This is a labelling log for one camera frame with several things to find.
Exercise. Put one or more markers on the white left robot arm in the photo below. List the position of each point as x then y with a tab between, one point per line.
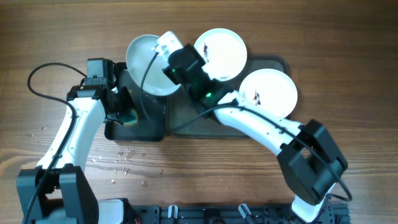
57	191

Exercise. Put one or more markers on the green yellow sponge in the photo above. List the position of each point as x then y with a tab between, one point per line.
128	116

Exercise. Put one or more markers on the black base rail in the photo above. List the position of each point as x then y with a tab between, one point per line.
278	213

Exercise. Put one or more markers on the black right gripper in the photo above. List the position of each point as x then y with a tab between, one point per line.
173	72

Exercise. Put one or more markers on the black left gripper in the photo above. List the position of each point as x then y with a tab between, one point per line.
123	101

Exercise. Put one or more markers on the white plate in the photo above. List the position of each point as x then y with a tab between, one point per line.
271	90
138	56
224	52

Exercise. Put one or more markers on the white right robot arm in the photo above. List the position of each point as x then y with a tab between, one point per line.
309	158

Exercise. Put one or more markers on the black water tray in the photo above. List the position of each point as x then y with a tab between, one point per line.
151	111

